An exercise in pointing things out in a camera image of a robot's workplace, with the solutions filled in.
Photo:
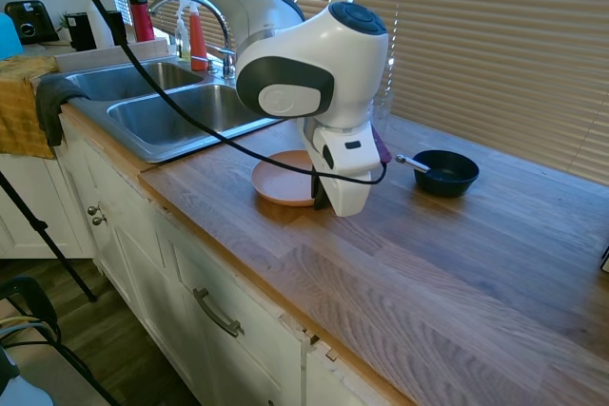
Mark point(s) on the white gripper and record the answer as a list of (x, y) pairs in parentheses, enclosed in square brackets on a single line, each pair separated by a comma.
[(347, 163)]

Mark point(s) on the stainless steel double sink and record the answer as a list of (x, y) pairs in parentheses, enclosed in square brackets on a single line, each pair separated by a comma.
[(143, 121)]

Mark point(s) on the orange plastic plate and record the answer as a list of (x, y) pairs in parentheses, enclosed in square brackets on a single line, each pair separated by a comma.
[(280, 182)]

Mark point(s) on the metal spoon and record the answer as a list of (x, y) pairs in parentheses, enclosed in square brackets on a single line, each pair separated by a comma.
[(414, 164)]

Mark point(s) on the dark blue bowl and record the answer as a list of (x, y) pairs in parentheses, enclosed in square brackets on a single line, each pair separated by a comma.
[(446, 178)]

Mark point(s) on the white kitchen cabinet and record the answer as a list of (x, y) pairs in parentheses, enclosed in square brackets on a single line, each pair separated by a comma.
[(157, 258)]

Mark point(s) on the orange spray bottle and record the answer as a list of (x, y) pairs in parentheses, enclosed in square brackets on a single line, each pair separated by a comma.
[(198, 42)]

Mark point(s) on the round metal cabinet knob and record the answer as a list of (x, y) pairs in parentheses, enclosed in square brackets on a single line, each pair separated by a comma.
[(99, 221), (93, 210)]

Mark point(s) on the wide beige window blinds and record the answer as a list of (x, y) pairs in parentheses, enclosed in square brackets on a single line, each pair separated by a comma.
[(499, 44)]

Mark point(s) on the red water bottle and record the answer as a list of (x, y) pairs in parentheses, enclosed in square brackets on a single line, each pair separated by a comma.
[(142, 16)]

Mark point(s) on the black tripod leg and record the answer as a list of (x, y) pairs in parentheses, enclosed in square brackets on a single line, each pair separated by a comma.
[(47, 239)]

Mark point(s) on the gray dish cloth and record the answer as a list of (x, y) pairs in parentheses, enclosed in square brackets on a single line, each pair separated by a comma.
[(52, 102)]

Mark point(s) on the black canister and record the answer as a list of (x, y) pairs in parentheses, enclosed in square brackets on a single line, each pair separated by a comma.
[(82, 32)]

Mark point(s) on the black framed object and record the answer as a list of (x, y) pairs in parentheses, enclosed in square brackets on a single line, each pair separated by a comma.
[(605, 261)]

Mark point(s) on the small green plant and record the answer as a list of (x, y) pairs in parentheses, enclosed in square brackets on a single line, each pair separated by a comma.
[(63, 22)]

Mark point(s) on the yellow patterned towel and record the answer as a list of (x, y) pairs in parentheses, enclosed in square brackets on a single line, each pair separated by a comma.
[(19, 106)]

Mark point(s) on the black toaster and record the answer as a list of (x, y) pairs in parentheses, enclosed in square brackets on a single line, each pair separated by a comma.
[(28, 21)]

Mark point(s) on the light blue plastic object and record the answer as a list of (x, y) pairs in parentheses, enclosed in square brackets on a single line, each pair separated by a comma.
[(8, 37)]

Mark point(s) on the black cart frame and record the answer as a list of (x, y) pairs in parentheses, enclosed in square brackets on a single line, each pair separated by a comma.
[(33, 296)]

